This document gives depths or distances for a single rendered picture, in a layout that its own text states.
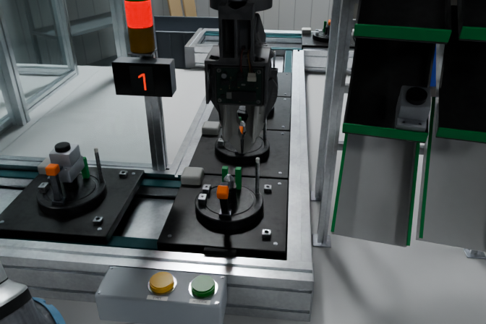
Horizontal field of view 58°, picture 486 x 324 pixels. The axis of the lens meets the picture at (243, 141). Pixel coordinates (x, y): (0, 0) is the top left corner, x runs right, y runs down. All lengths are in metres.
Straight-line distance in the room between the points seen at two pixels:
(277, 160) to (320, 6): 3.96
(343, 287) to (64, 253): 0.54
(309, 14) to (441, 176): 4.23
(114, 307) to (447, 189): 0.62
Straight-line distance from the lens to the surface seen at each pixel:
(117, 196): 0.99
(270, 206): 0.92
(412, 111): 0.72
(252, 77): 0.49
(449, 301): 0.97
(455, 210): 0.89
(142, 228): 0.97
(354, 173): 0.86
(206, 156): 1.10
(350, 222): 0.84
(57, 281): 0.92
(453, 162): 0.91
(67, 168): 0.95
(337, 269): 0.96
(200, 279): 0.77
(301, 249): 0.85
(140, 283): 0.80
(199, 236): 0.85
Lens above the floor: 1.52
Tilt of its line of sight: 28 degrees down
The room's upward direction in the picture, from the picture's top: straight up
